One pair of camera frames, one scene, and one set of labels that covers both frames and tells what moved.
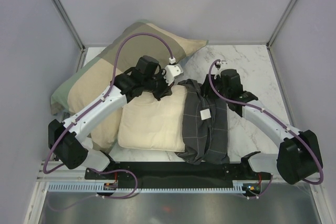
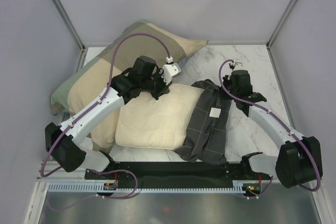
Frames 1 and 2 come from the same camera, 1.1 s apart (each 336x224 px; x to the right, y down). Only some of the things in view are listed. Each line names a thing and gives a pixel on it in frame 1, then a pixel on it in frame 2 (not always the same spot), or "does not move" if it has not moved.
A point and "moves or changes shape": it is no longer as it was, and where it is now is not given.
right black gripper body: (217, 84) → (228, 83)
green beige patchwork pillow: (144, 40) does not move
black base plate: (175, 174) does not move
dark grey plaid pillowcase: (204, 126) moves or changes shape
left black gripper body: (157, 85) does not move
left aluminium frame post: (58, 4) does not move
